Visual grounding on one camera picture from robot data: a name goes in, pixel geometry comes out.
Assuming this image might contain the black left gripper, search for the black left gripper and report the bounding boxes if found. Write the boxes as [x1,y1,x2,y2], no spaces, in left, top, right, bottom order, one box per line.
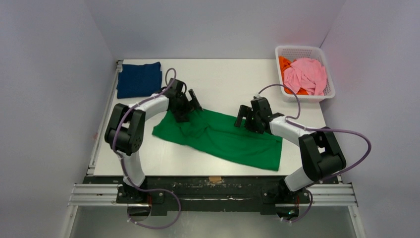
[170,90,202,122]

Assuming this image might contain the green t shirt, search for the green t shirt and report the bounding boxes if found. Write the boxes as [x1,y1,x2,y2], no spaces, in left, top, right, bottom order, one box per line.
[152,109,283,171]

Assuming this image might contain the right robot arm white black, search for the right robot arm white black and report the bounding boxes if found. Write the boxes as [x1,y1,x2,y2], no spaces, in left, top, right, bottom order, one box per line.
[234,97,347,202]

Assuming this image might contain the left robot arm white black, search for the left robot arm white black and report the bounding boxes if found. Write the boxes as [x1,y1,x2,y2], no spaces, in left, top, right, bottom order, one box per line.
[105,78,203,203]

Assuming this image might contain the folded navy blue t shirt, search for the folded navy blue t shirt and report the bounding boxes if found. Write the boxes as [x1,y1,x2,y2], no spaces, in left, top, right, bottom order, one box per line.
[116,62,162,99]

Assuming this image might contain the orange t shirt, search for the orange t shirt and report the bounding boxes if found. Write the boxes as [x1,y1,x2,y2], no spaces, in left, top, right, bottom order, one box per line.
[278,56,308,95]

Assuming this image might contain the white plastic basket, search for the white plastic basket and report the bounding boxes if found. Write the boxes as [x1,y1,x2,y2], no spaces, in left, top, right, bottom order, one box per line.
[274,45,335,103]

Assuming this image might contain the pink t shirt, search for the pink t shirt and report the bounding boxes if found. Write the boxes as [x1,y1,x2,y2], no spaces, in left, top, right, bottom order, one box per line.
[291,58,327,96]

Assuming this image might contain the brown tape piece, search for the brown tape piece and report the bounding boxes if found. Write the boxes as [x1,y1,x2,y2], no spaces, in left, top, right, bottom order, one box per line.
[209,176,223,184]

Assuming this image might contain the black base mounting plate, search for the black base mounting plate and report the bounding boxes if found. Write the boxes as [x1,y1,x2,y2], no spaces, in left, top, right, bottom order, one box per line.
[82,176,339,217]

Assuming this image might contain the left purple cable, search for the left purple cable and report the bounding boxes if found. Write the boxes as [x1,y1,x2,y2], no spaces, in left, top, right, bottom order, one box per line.
[111,67,182,230]

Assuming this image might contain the table side aluminium rail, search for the table side aluminium rail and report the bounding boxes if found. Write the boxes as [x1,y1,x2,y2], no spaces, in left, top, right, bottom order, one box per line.
[86,60,124,177]

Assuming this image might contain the right aluminium rail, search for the right aluminium rail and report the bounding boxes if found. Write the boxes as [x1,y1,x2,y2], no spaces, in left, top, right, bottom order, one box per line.
[308,183,358,206]

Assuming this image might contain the left aluminium rail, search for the left aluminium rail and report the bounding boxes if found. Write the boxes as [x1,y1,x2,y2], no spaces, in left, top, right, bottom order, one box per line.
[67,184,118,206]

